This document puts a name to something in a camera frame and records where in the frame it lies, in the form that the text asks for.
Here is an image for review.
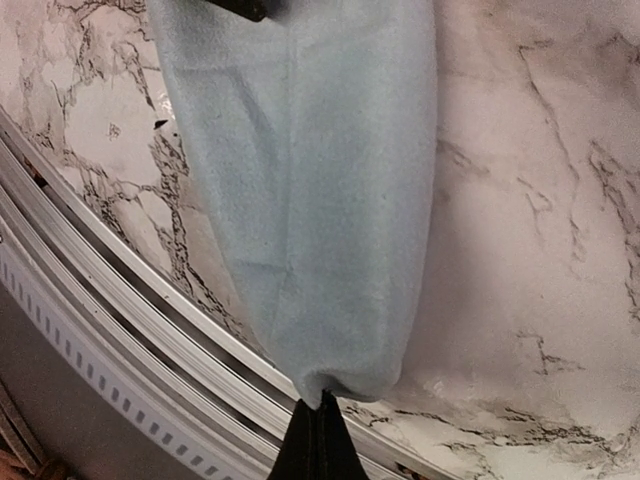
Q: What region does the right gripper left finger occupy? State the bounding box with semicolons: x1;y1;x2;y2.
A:
269;400;320;480

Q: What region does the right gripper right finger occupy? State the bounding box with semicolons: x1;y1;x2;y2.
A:
318;391;368;480

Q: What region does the blue cleaning cloth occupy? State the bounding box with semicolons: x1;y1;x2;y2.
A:
147;1;437;408

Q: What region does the front aluminium rail base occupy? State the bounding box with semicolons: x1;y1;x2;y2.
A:
0;109;451;480

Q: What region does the black glasses case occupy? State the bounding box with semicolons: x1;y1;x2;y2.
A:
206;0;290;23

